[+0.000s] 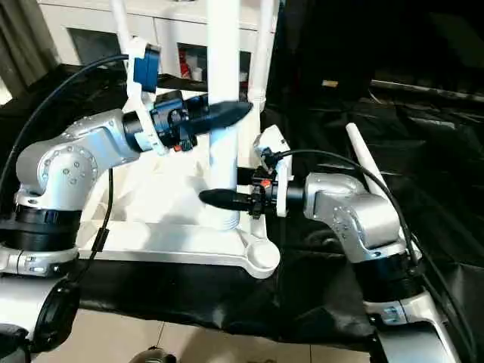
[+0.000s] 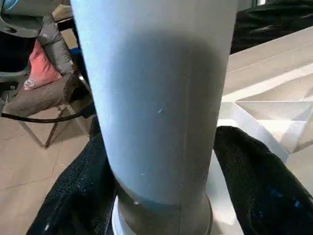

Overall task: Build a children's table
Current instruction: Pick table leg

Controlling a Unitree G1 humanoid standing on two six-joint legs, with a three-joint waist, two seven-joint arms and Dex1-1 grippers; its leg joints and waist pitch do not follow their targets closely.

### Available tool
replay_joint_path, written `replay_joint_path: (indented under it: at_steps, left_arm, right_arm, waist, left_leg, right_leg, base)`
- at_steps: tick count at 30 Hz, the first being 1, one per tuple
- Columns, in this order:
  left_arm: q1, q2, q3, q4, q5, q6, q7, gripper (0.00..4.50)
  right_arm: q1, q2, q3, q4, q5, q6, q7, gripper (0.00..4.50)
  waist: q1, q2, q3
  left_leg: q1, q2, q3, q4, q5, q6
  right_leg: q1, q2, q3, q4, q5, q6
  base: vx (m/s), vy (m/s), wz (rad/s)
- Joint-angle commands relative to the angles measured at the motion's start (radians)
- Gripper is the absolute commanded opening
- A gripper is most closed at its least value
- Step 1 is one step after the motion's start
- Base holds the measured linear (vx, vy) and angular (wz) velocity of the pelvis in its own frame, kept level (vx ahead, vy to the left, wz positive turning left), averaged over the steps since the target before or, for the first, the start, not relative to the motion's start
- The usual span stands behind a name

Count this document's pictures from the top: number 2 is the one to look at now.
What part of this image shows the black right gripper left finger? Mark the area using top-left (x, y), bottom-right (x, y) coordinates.
top-left (26, 127), bottom-right (118, 235)

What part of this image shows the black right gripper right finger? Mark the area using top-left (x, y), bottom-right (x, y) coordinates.
top-left (214, 125), bottom-right (313, 235)

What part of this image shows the white plastic table top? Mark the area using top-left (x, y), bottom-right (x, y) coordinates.
top-left (210, 24), bottom-right (313, 235)

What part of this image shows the white plastic table leg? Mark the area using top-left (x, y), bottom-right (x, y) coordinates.
top-left (69, 0), bottom-right (238, 235)

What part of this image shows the metal folding chair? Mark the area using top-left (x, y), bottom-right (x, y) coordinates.
top-left (18, 70), bottom-right (95, 149)

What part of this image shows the grey pink padded jacket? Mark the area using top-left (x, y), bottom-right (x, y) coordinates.
top-left (4, 21), bottom-right (85, 115)

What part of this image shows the thin black loose cable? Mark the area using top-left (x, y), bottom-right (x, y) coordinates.
top-left (0, 107), bottom-right (96, 122)

